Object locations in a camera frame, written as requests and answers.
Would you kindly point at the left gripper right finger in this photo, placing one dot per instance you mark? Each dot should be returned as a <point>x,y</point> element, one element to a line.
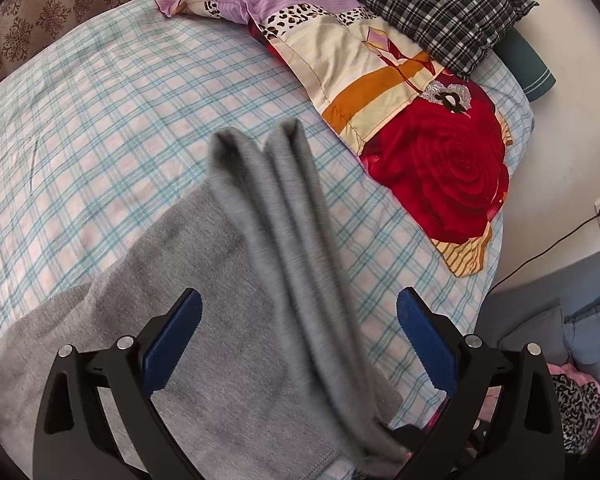
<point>500,417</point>

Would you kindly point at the blue plaid bed sheet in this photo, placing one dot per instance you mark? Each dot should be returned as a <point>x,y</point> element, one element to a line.
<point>111,126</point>

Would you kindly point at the red floral quilt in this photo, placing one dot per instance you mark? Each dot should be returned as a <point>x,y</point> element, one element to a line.
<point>435,141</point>

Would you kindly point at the leopard print cloth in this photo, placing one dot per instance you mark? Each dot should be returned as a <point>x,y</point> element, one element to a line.
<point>578,397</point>

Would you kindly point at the dark green pillow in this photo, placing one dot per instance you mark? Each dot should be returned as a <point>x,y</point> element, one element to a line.
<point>533,75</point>

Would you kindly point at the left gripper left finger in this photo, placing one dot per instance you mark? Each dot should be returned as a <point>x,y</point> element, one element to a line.
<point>73,439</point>

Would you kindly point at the grey pants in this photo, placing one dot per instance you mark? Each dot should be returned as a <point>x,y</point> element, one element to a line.
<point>275,383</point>

